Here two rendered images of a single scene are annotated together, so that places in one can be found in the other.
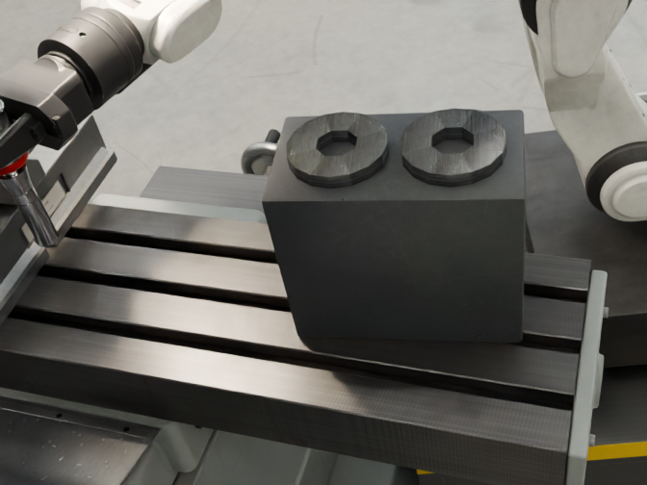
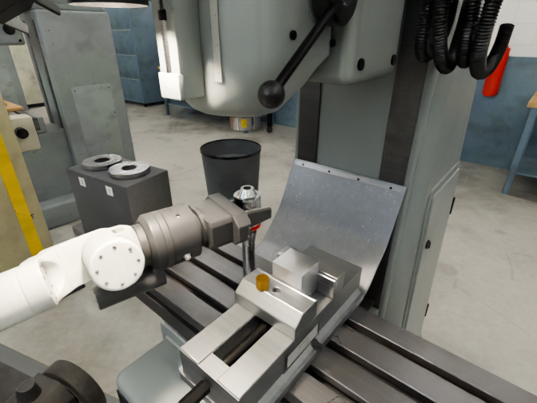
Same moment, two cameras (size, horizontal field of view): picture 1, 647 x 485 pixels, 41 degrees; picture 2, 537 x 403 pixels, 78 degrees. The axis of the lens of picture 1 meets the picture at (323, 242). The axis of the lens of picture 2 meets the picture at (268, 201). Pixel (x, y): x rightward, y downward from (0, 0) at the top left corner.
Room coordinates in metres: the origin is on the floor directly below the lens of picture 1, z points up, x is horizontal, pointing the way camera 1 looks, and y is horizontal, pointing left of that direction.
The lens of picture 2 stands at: (1.21, 0.46, 1.41)
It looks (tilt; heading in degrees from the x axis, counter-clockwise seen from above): 27 degrees down; 194
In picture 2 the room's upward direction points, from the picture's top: straight up
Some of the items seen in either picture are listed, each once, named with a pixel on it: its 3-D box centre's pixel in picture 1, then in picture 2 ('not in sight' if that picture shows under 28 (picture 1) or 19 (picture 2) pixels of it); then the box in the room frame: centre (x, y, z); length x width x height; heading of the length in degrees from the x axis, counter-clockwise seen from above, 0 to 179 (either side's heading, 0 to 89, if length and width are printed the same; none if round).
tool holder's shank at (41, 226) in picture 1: (28, 202); (248, 250); (0.72, 0.29, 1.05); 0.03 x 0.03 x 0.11
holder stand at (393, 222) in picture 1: (402, 224); (123, 201); (0.58, -0.08, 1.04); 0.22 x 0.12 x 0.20; 73
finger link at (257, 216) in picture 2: not in sight; (256, 217); (0.74, 0.32, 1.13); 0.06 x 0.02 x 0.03; 140
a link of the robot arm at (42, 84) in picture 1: (58, 88); (200, 227); (0.79, 0.24, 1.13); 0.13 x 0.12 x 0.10; 50
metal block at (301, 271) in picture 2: not in sight; (295, 275); (0.76, 0.39, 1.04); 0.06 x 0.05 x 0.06; 64
